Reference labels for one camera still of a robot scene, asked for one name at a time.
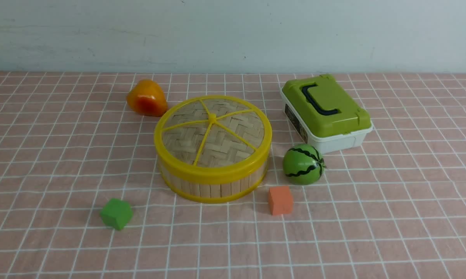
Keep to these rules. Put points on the bamboo steamer lid yellow rim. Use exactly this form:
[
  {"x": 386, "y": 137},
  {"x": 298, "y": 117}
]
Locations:
[{"x": 213, "y": 139}]

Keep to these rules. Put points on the bamboo steamer basket yellow base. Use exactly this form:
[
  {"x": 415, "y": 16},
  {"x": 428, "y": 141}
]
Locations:
[{"x": 236, "y": 186}]

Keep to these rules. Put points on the green toy watermelon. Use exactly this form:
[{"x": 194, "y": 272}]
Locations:
[{"x": 303, "y": 165}]

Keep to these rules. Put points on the orange foam cube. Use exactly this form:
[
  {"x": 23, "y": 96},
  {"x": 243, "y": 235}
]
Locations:
[{"x": 280, "y": 200}]

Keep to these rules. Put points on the green white plastic storage box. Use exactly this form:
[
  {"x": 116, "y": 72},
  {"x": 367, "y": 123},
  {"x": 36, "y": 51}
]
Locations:
[{"x": 324, "y": 114}]

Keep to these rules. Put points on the orange yellow toy mango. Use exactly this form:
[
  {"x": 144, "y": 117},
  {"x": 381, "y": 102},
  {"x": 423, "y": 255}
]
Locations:
[{"x": 147, "y": 98}]

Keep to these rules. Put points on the green foam cube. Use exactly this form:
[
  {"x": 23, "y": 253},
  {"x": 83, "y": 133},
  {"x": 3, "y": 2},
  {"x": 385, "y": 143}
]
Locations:
[{"x": 116, "y": 213}]

